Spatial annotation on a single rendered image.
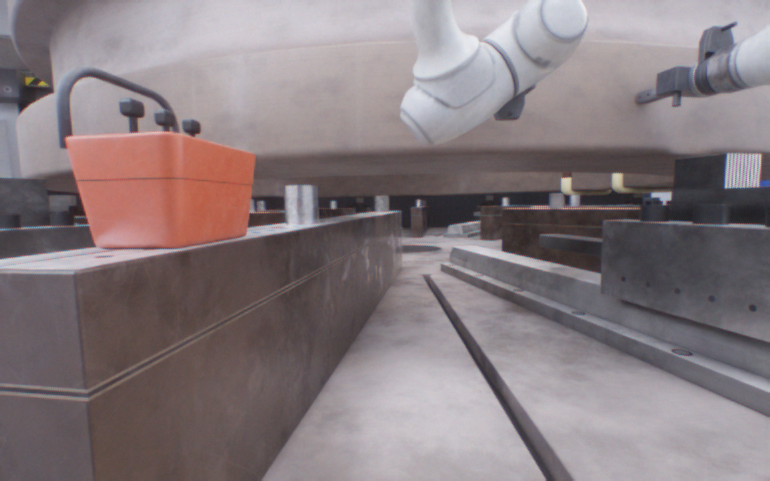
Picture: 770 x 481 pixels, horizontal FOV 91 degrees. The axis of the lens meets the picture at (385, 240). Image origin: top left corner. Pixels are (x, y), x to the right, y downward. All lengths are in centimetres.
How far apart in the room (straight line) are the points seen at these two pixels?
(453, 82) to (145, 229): 43
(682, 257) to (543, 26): 67
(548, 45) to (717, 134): 81
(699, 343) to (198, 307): 109
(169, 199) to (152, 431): 23
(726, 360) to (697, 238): 29
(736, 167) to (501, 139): 55
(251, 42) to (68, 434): 108
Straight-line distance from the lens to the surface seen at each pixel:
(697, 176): 123
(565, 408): 93
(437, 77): 59
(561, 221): 250
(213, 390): 54
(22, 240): 160
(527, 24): 64
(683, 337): 123
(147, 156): 48
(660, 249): 113
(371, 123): 97
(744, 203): 116
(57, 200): 376
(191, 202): 49
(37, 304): 41
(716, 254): 105
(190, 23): 147
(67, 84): 56
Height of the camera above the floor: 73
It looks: 6 degrees down
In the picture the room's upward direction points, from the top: 1 degrees counter-clockwise
